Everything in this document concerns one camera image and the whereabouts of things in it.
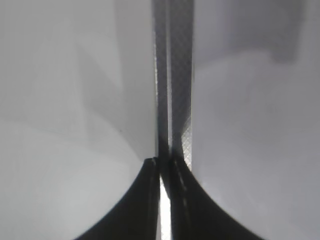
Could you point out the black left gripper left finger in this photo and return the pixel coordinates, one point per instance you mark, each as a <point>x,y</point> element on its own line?
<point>135,216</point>

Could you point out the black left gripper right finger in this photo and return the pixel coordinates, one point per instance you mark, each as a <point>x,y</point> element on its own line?
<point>194,215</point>

